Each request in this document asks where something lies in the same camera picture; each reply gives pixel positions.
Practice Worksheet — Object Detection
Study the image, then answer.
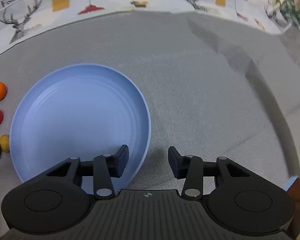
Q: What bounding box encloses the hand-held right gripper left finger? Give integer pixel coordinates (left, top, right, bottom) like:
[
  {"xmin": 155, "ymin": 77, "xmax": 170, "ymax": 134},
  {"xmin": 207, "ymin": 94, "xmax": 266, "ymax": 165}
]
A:
[{"xmin": 46, "ymin": 144, "xmax": 129, "ymax": 201}]

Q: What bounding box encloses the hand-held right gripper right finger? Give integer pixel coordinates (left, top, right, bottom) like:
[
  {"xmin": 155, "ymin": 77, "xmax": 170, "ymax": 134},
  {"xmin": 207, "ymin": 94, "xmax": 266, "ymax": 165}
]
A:
[{"xmin": 168, "ymin": 146, "xmax": 252, "ymax": 201}]

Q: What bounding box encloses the small yellow fruit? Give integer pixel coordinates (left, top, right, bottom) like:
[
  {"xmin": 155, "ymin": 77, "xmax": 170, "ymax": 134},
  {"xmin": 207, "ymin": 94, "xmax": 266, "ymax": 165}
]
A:
[{"xmin": 0, "ymin": 134, "xmax": 10, "ymax": 153}]

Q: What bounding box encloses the light blue plate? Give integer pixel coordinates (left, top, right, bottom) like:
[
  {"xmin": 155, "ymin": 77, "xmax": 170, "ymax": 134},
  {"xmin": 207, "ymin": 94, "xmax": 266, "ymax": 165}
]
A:
[{"xmin": 9, "ymin": 63, "xmax": 151, "ymax": 195}]

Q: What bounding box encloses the grey tablecloth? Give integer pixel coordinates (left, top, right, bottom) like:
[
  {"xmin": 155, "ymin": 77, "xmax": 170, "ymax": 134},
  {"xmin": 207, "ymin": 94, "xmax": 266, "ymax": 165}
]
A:
[{"xmin": 0, "ymin": 10, "xmax": 300, "ymax": 240}]

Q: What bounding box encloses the green checked cloth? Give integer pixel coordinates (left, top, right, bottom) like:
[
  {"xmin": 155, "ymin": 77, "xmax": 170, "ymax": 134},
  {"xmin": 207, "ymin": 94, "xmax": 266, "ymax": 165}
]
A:
[{"xmin": 280, "ymin": 0, "xmax": 300, "ymax": 43}]

